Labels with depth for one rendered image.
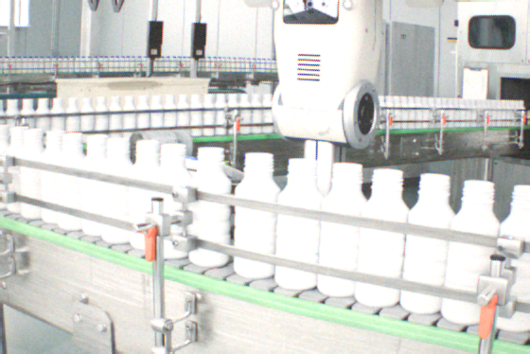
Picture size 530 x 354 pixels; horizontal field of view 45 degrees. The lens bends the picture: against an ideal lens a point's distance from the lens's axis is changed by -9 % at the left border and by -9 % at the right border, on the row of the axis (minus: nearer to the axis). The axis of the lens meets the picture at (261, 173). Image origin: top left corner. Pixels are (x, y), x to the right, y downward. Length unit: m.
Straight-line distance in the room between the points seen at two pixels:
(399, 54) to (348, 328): 6.88
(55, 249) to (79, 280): 0.08
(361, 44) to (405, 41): 6.21
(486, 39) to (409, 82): 3.07
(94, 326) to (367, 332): 0.49
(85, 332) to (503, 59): 3.96
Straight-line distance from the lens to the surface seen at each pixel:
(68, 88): 5.20
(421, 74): 7.94
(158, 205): 0.89
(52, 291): 1.21
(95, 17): 11.73
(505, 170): 4.73
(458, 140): 3.91
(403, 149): 3.51
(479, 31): 4.85
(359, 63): 1.51
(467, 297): 0.78
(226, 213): 0.96
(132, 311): 1.06
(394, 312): 0.82
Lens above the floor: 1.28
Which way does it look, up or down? 9 degrees down
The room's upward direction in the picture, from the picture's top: 2 degrees clockwise
